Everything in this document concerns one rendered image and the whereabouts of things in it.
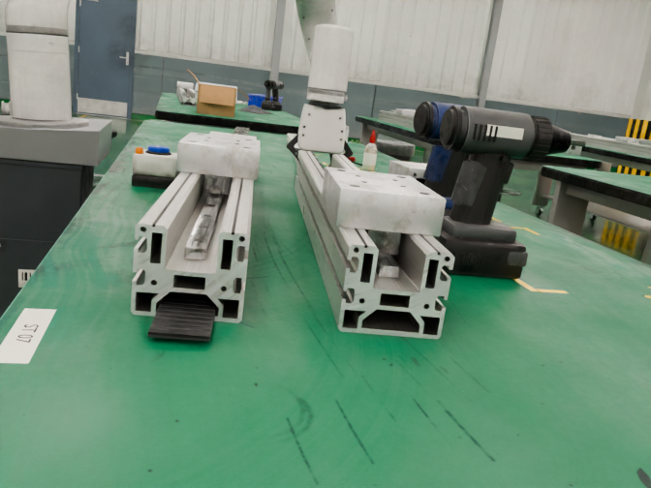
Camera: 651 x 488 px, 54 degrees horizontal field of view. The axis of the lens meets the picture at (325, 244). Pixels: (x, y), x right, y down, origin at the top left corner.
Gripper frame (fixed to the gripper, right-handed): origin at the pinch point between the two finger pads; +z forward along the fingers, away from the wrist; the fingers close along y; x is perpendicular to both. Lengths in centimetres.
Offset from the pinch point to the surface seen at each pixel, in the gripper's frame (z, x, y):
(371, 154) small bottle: -1.9, -42.8, -19.5
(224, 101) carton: -5, -210, 32
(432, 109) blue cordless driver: -17.6, 39.5, -13.0
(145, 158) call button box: -2.4, 21.3, 33.6
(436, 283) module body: -3, 85, -4
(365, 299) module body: 0, 85, 3
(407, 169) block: -6.0, 23.6, -14.4
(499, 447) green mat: 3, 104, -4
